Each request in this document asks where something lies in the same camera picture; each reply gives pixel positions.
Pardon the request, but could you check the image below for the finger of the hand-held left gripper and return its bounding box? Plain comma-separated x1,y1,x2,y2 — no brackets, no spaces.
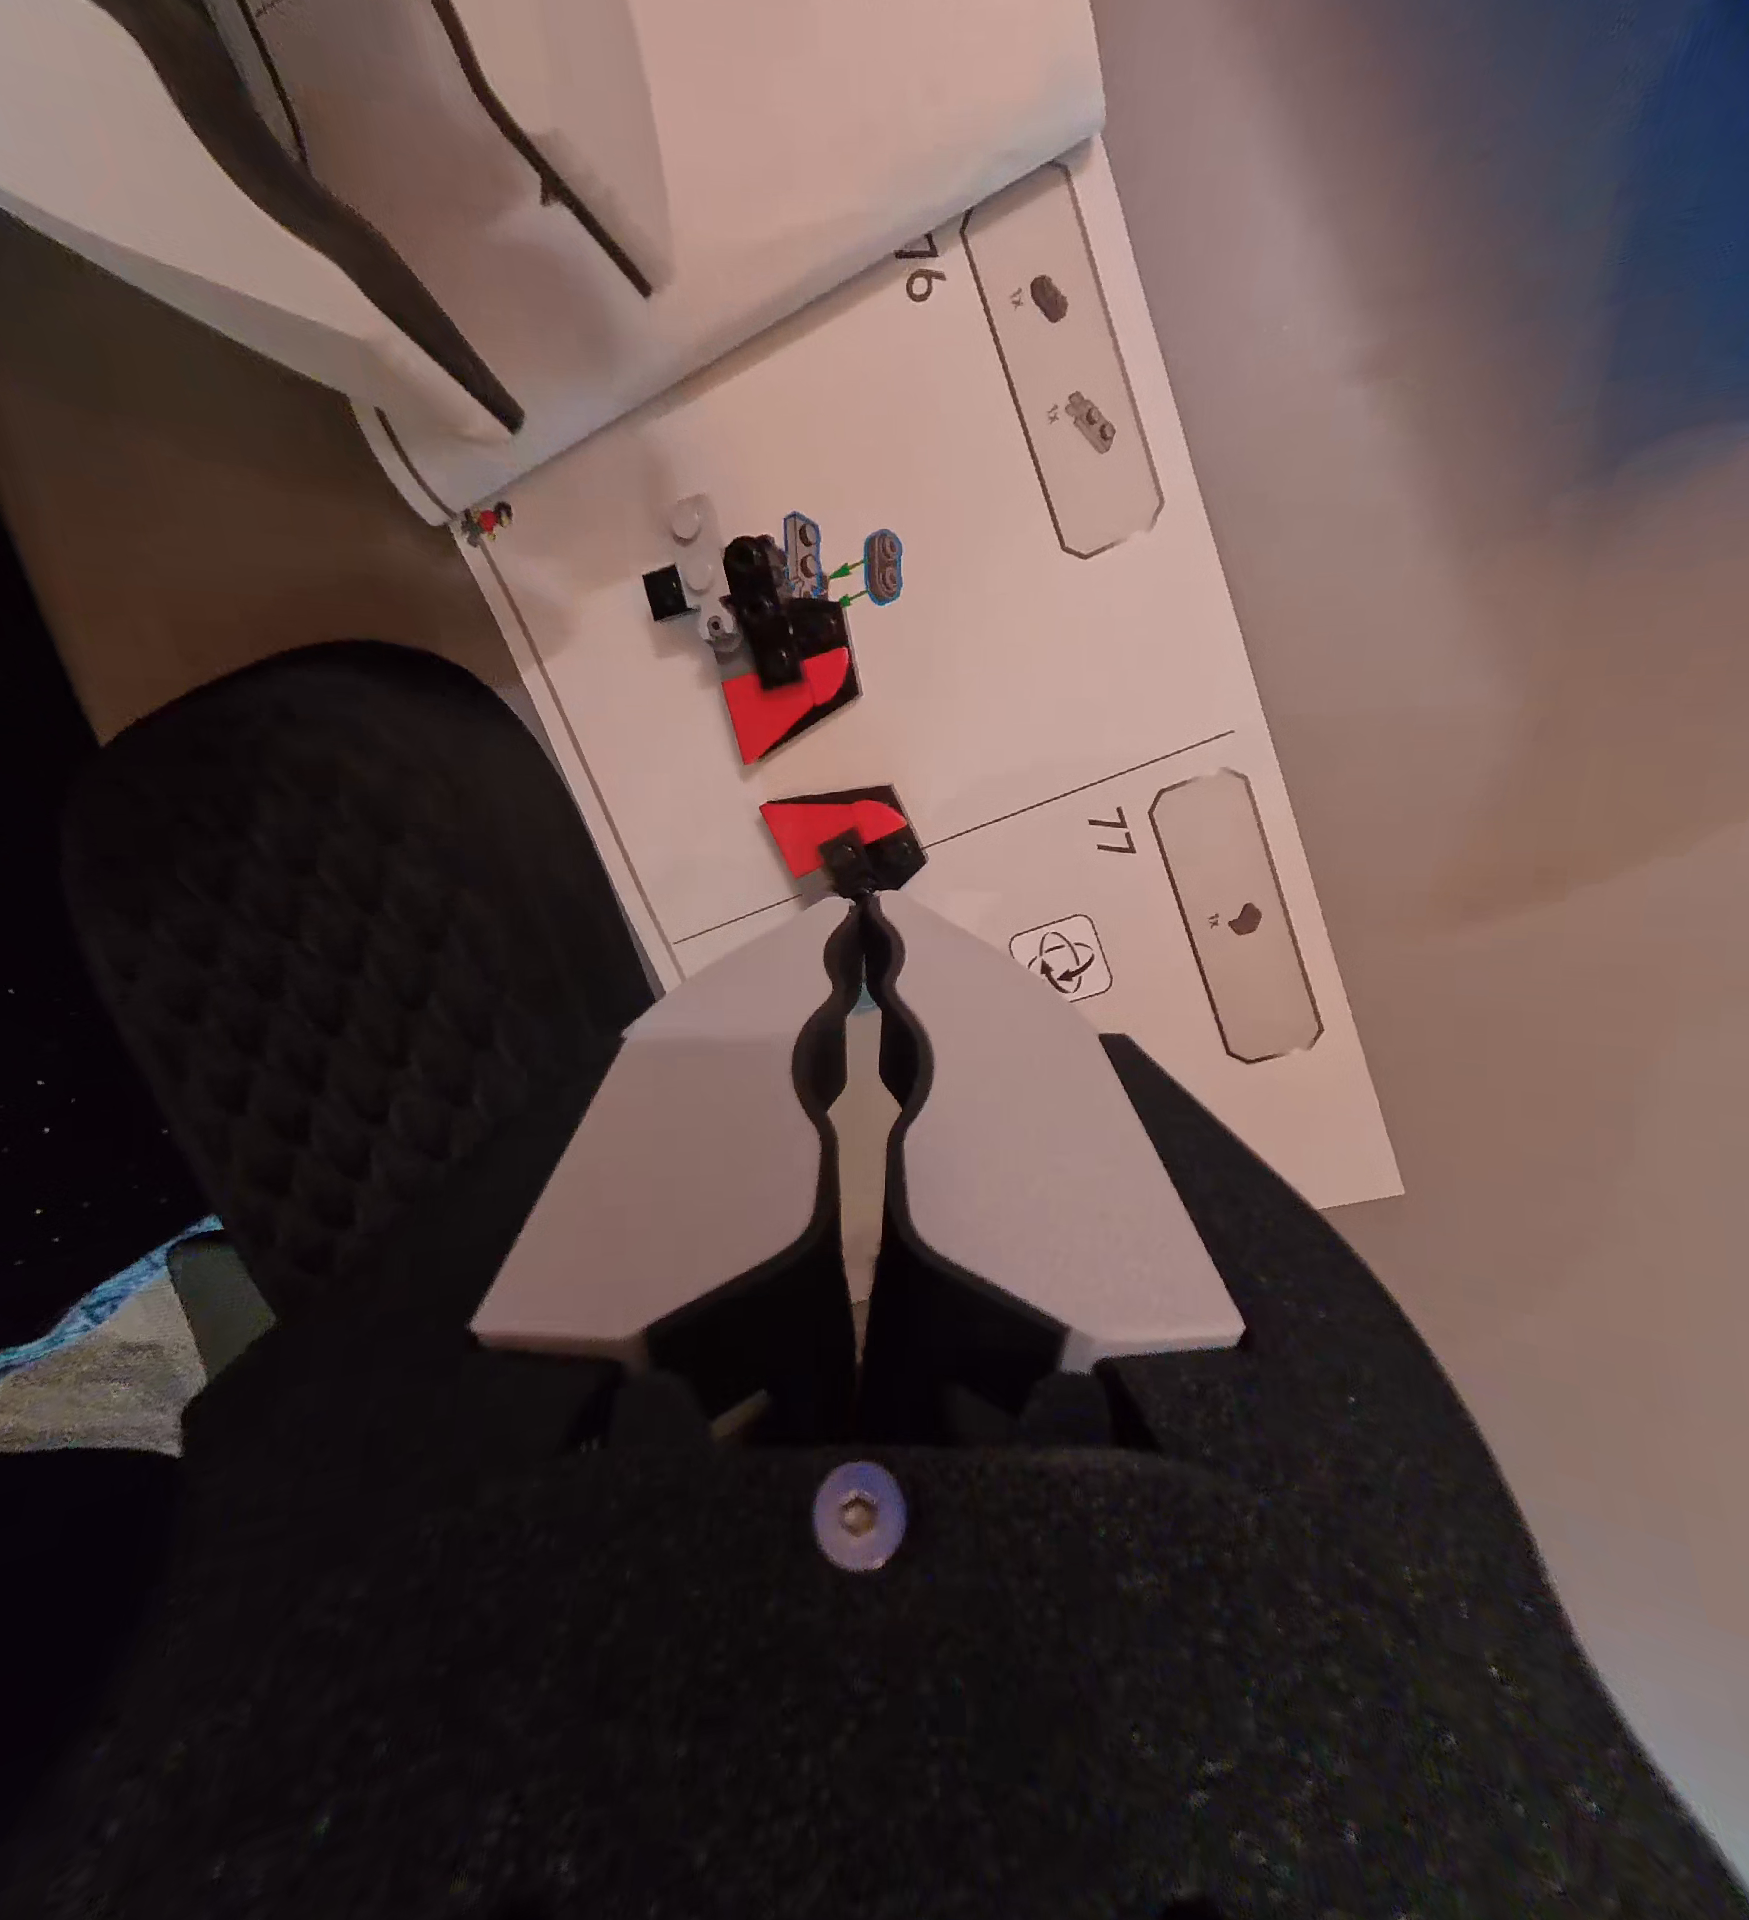
430,0,673,298
0,0,528,442

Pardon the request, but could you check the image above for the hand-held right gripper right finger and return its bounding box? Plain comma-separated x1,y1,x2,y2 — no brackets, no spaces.
870,894,1251,1376

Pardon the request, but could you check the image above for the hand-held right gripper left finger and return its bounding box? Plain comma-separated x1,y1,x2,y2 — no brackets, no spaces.
469,906,868,1363

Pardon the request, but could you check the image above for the black red toy brick assembly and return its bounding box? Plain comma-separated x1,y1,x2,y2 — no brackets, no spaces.
641,493,870,770
758,781,931,910

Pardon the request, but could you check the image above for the black textured foam pad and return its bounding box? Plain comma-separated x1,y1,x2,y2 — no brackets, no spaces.
61,643,666,1352

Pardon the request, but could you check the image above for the white instruction booklet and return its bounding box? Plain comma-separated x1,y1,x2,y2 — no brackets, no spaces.
349,0,1409,1210

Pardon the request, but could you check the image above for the person's black speckled clothing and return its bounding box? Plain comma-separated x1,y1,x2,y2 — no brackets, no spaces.
0,345,216,1397

